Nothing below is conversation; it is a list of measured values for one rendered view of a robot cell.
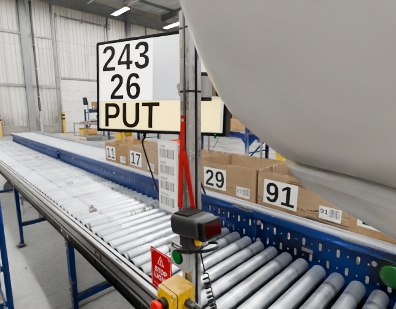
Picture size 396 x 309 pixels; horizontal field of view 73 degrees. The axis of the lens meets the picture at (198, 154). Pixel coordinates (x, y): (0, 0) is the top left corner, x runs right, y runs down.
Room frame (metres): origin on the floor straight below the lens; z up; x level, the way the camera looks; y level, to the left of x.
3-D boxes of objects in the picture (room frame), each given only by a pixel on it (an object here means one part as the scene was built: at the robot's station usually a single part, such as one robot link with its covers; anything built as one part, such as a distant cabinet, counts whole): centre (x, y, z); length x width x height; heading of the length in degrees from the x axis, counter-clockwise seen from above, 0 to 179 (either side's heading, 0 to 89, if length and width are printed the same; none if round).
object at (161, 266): (0.70, 0.09, 0.85); 0.16 x 0.01 x 0.13; 44
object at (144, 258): (1.13, 0.08, 0.72); 0.52 x 0.05 x 0.05; 134
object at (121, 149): (2.30, 0.58, 0.96); 0.39 x 0.29 x 0.17; 45
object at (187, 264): (0.65, 0.04, 0.95); 0.07 x 0.03 x 0.07; 44
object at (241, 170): (1.45, -0.24, 0.96); 0.39 x 0.29 x 0.17; 43
